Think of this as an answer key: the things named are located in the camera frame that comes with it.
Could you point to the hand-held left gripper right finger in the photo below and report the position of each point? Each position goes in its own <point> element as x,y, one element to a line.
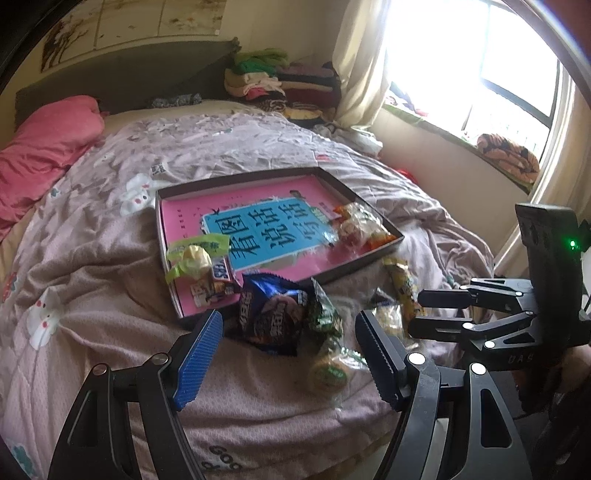
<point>376,351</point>

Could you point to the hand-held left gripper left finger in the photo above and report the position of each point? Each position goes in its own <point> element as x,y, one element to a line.
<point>198,364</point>

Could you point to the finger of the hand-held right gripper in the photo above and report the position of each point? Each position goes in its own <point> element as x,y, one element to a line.
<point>461,297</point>
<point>443,327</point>

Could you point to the clear pale cake packet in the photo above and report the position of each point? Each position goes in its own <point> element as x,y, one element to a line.
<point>388,321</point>

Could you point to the round green pastry packet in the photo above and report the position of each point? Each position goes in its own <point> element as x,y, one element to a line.
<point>328,371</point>

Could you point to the yellow snack packet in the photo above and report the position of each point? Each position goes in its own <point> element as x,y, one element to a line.
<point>404,286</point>

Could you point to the dark green cartoon snack packet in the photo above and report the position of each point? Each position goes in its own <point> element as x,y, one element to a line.
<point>325,314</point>

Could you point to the brown chocolate bar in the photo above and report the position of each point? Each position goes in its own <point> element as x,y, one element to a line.
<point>217,282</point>

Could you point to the blue cookie packet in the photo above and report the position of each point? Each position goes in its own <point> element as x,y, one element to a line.
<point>272,314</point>

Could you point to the shallow dark cardboard box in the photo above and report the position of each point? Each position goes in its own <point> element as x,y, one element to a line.
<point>360,259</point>

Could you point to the pale pastry green-banded packet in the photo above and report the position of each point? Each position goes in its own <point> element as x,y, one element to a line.
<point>196,262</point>

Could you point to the orange-ended cracker packet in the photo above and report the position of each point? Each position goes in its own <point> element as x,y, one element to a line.
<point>362,228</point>

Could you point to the orange patterned cloth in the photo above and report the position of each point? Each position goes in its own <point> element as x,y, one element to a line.
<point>508,154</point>

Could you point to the pink book with blue label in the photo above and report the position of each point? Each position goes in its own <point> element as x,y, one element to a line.
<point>258,230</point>

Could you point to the white crumpled cloth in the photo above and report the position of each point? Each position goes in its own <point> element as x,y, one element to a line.
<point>351,138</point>

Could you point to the colourful small clothes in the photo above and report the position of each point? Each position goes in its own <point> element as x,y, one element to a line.
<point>408,104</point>

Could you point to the window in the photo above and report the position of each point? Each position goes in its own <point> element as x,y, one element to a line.
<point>461,60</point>

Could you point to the cream curtain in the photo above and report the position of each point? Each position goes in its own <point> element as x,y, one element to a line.
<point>360,60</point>

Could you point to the dark patterned cloth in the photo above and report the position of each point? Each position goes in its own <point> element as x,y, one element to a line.
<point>175,100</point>

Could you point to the pink pillow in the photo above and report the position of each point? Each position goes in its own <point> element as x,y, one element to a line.
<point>41,138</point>

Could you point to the pile of folded clothes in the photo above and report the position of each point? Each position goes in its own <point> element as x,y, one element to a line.
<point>286,83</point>

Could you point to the grey headboard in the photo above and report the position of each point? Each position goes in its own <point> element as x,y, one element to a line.
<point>138,74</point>

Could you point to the wall poster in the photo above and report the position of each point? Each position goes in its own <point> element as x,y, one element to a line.
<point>138,27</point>

